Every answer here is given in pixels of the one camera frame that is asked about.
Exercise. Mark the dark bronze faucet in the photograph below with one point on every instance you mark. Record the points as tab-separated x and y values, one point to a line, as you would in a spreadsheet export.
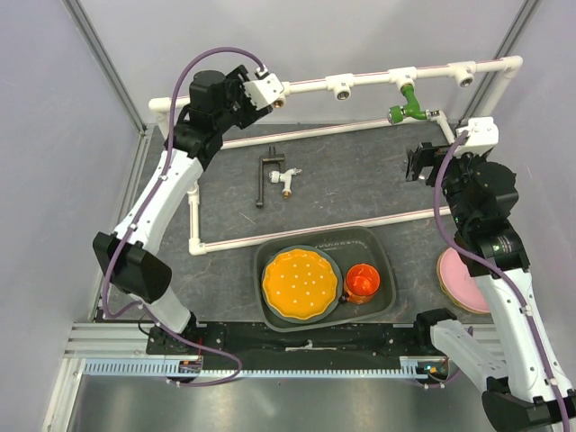
272	158

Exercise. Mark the orange mug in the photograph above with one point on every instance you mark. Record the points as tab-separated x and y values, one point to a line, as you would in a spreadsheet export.
361	284

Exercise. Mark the white PVC pipe frame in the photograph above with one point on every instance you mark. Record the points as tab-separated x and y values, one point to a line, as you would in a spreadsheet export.
352	175

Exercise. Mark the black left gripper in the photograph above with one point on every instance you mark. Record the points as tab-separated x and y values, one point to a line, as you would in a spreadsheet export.
235	85

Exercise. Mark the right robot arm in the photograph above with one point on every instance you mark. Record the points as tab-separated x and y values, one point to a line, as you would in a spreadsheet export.
527	389

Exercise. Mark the white plastic faucet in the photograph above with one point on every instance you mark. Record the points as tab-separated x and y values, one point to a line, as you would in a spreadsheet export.
286	177

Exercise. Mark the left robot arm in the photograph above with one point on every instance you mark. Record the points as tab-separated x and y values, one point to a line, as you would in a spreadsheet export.
128	256

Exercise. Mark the aluminium frame post left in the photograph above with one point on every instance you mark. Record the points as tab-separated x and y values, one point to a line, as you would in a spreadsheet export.
83	23

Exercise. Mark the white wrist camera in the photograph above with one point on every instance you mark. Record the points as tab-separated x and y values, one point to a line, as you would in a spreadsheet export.
266	90
482	136

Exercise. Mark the light blue cable duct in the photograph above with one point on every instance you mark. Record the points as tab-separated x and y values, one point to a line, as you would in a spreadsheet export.
406	369

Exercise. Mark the dark grey plastic tray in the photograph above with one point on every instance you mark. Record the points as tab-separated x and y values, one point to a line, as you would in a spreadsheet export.
343	248

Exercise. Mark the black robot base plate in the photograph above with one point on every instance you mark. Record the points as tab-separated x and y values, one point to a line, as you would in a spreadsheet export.
239	337

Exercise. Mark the yellow dotted plate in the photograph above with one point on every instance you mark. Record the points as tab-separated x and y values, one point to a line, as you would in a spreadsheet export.
300	284

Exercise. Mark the green plate under pink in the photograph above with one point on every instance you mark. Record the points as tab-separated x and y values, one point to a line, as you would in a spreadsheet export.
460	289

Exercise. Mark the green plastic water faucet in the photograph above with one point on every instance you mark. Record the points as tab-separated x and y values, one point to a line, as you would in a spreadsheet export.
411	109

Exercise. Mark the aluminium frame post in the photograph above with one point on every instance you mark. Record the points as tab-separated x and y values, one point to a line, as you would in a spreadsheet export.
494	83
83	23

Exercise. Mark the grey plate under yellow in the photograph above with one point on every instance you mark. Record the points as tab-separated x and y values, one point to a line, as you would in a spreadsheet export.
335	292

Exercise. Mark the aluminium frame post right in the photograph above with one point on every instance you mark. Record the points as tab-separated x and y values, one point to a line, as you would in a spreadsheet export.
494	83

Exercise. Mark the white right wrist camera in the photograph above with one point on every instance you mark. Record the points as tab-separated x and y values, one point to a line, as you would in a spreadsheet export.
482	136

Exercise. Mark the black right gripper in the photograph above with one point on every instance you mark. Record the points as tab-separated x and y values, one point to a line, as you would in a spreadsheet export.
428	156

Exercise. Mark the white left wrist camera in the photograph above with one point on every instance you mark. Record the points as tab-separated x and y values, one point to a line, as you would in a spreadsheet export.
266	90

